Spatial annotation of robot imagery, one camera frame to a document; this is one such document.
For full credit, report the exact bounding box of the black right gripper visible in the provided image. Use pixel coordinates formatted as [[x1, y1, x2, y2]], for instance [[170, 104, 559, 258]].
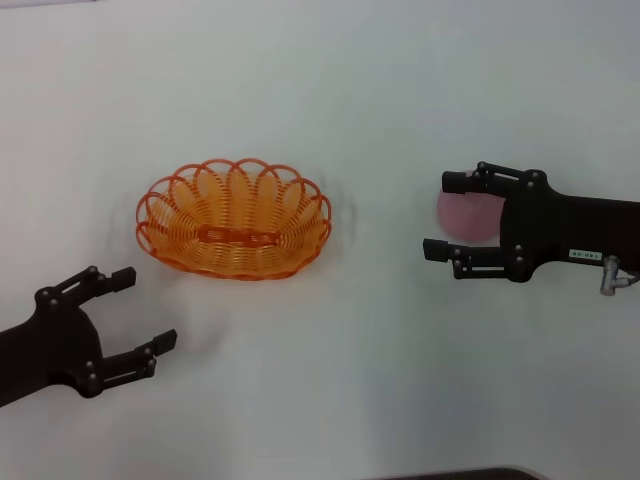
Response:
[[423, 161, 640, 283]]

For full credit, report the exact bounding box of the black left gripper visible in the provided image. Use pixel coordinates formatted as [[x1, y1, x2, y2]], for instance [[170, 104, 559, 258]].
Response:
[[0, 266, 179, 409]]

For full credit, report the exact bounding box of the pink peach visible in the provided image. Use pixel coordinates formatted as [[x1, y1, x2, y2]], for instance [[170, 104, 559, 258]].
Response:
[[436, 169, 504, 246]]

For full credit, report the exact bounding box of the orange woven plastic basket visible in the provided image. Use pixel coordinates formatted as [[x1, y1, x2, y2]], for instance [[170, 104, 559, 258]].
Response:
[[134, 157, 334, 281]]

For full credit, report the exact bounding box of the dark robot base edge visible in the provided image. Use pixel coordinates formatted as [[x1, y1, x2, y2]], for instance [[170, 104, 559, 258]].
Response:
[[369, 465, 546, 480]]

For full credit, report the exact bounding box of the gripper cable with silver plugs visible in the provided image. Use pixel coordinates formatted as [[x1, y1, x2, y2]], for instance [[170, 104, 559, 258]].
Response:
[[599, 255, 640, 296]]

